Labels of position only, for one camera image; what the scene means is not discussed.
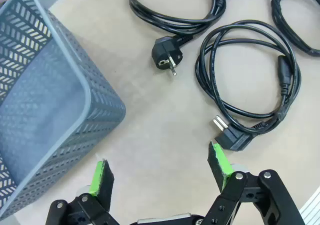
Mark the aluminium slotted platform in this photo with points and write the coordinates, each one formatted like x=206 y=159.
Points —
x=312 y=210

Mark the blue-grey plastic lattice basket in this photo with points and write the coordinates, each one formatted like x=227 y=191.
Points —
x=62 y=97

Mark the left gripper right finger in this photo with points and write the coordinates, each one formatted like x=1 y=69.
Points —
x=220 y=167

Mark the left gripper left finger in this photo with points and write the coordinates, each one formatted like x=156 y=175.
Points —
x=102 y=182

